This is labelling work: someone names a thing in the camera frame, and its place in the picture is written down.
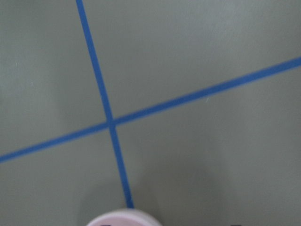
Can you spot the pink bowl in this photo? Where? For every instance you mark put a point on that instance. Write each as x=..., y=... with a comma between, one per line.
x=125, y=217

